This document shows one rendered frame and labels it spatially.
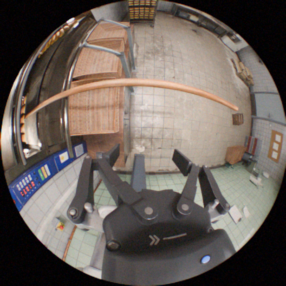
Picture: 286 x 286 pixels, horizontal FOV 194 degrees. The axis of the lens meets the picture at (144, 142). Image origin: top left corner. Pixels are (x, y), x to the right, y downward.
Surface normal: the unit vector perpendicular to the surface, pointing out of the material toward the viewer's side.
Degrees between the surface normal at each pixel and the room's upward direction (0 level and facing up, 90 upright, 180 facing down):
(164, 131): 0
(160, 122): 0
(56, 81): 70
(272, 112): 90
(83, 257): 90
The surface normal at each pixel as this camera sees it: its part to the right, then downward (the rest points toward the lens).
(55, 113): 0.95, 0.11
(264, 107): -1.00, -0.03
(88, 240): 0.04, -0.97
